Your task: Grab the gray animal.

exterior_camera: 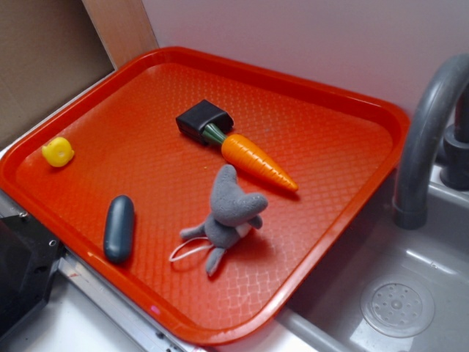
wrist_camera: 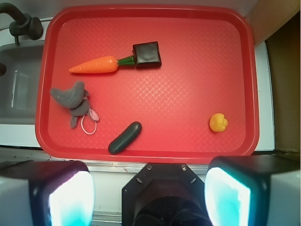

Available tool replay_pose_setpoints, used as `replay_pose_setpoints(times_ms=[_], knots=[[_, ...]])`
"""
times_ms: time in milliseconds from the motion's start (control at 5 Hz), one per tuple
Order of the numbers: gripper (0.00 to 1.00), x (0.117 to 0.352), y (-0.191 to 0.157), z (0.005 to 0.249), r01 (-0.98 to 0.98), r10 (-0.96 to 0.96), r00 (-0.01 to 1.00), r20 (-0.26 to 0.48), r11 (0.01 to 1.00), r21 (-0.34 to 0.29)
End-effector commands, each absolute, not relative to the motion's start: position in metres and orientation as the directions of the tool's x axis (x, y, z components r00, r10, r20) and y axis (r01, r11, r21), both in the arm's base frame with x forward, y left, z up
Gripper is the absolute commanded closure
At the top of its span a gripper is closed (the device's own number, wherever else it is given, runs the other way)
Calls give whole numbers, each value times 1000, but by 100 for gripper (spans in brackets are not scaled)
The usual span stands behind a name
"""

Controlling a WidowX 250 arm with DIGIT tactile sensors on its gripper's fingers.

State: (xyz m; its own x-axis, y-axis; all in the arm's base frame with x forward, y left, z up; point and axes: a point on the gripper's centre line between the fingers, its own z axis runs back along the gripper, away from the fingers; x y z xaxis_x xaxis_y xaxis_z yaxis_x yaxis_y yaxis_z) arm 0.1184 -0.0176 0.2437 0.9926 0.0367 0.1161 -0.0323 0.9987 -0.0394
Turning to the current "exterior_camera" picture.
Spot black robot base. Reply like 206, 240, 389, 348
1, 212, 64, 340

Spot orange toy carrot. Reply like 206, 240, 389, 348
202, 123, 299, 192

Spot gray plush bunny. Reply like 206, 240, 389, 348
169, 165, 268, 276

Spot orange plastic tray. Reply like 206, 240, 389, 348
1, 48, 410, 346

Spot black rectangular block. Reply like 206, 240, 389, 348
176, 100, 234, 145

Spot dark gray oblong capsule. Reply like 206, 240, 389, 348
103, 195, 135, 264

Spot yellow rubber duck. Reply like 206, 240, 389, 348
41, 136, 75, 167

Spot wooden board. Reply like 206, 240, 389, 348
82, 0, 159, 69

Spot gray toy sink basin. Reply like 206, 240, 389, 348
278, 178, 468, 351

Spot brown cardboard panel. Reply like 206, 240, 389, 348
1, 1, 114, 147

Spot gray toy faucet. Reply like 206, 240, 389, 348
392, 54, 468, 230

